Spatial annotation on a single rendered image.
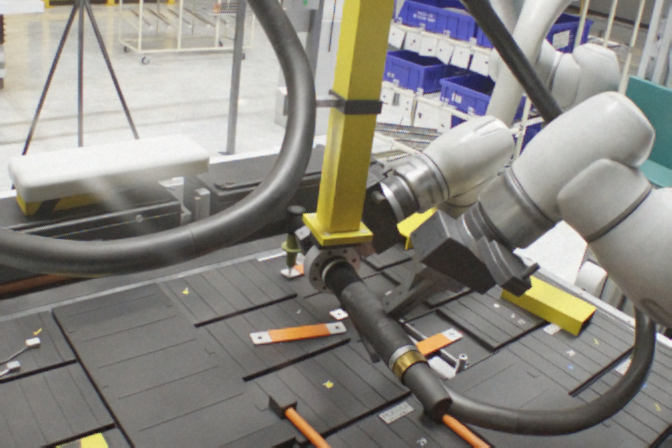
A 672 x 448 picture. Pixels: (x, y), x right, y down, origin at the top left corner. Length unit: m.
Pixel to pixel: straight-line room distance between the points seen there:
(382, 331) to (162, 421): 0.30
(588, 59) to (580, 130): 1.20
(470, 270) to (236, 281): 0.47
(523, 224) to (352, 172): 0.27
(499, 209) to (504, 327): 0.42
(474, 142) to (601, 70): 0.91
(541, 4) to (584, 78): 0.64
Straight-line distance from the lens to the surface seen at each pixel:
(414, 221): 1.36
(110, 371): 0.92
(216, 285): 1.11
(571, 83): 1.93
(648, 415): 1.06
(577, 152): 0.72
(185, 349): 0.95
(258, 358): 0.96
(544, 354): 1.10
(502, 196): 0.75
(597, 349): 1.16
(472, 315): 1.14
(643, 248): 0.74
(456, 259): 0.78
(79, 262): 0.52
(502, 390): 0.98
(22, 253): 0.54
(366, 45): 0.85
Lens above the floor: 1.60
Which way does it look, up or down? 24 degrees down
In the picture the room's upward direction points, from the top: 7 degrees clockwise
